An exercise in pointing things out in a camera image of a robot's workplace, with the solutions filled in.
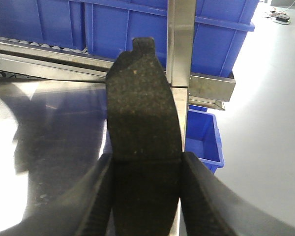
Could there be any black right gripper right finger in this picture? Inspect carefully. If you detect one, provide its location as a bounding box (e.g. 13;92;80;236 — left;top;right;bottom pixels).
180;152;295;236

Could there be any grey brake pad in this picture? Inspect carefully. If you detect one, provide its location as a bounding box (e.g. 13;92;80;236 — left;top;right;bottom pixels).
106;37;182;236

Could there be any blue bin under table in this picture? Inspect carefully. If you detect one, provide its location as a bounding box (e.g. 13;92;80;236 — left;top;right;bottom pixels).
185;105;224;173

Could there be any right blue plastic bin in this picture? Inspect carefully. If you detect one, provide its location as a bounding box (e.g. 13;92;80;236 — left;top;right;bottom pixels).
84;0;258;77

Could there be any stainless steel rack frame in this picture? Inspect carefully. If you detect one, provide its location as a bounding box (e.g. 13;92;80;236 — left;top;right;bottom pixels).
0;0;236;140

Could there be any left blue plastic bin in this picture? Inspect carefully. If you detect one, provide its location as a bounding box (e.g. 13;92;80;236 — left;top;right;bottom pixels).
0;0;86;50

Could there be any blue plastic bin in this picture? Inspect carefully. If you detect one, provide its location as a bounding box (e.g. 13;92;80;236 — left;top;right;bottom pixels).
84;0;258;77
0;0;86;50

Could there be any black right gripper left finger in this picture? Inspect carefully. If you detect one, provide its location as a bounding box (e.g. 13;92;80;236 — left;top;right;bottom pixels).
0;153;113;236

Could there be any grey roller track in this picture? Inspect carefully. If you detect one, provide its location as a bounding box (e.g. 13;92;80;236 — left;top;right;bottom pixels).
0;37;89;55

